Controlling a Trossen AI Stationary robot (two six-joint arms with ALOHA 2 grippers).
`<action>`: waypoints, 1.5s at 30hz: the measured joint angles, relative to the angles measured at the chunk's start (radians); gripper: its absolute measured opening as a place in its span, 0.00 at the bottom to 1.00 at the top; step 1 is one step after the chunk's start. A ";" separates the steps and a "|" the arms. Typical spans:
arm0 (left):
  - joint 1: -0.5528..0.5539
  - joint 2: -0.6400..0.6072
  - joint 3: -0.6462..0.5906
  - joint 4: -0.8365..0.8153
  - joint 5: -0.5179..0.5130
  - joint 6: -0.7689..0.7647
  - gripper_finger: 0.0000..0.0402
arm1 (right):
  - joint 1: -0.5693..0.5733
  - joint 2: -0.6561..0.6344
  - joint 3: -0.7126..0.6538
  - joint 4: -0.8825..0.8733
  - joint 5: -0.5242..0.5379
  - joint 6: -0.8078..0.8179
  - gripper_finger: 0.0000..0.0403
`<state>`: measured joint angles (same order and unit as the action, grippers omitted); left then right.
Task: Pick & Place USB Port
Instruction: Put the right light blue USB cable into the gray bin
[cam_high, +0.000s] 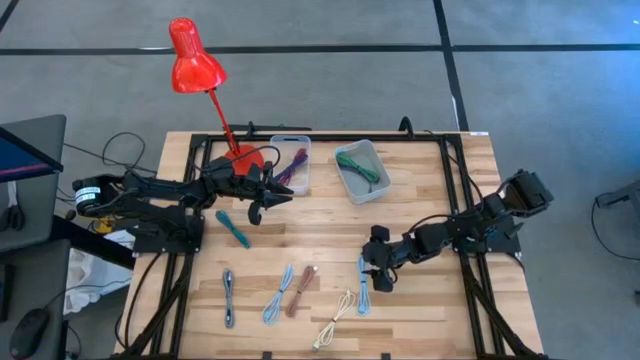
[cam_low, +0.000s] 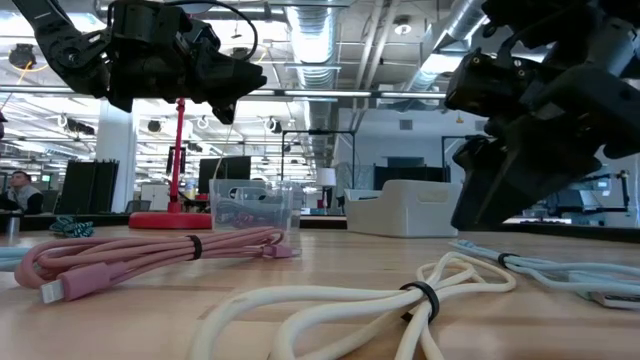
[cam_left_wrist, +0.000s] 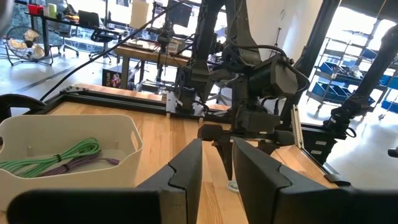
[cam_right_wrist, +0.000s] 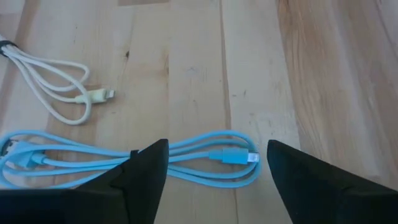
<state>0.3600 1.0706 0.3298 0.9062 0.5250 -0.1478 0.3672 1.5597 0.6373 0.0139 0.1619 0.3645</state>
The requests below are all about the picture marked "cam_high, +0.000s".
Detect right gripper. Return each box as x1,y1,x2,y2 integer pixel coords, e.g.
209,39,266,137
361,239,409,294

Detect dark computer monitor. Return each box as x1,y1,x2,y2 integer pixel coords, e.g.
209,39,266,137
0,124,65,184

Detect black floor cable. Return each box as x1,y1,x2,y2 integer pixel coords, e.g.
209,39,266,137
62,131,157,176

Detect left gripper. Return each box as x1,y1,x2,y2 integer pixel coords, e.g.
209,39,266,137
232,172,295,226

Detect black metal table frame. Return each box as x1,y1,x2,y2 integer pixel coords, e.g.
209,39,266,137
112,115,551,360

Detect red desk lamp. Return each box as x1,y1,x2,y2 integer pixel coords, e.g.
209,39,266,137
168,17,265,179

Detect dark red cable bundle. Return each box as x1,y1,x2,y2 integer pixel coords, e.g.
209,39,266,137
273,149,307,186

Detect grey side desk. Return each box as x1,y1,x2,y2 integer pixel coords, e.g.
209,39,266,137
0,113,69,251

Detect grey plastic bin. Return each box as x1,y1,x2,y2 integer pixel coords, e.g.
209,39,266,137
333,138,393,206

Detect white plastic bag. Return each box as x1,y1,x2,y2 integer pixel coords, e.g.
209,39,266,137
64,229,134,314

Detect green cable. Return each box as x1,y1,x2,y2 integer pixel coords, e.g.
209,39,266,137
335,151,381,185

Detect light blue cable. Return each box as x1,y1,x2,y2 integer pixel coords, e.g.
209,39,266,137
261,263,295,325
356,254,372,317

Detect grey cable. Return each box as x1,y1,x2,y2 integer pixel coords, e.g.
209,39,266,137
222,268,236,330

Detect dark desk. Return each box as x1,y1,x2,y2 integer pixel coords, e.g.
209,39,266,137
0,238,71,360

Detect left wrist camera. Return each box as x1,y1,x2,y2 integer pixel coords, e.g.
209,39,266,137
247,163,281,187

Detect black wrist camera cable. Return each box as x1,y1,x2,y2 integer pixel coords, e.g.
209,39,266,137
201,144,281,176

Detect teal braided cable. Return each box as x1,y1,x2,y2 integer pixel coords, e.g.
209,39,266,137
214,209,252,250

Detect cream cable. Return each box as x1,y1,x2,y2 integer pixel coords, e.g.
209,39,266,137
312,289,357,352

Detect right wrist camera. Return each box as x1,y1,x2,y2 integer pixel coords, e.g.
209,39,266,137
370,224,392,245

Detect black computer mouse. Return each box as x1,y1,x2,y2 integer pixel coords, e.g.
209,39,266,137
8,307,51,360

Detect pink cable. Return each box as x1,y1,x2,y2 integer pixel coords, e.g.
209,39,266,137
284,264,319,319

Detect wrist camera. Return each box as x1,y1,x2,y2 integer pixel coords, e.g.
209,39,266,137
247,163,281,187
370,224,392,245

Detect black scissors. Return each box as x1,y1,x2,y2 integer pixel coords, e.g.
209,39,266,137
0,202,26,234

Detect clear plastic bin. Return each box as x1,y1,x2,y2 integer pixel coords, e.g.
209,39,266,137
268,134,312,196

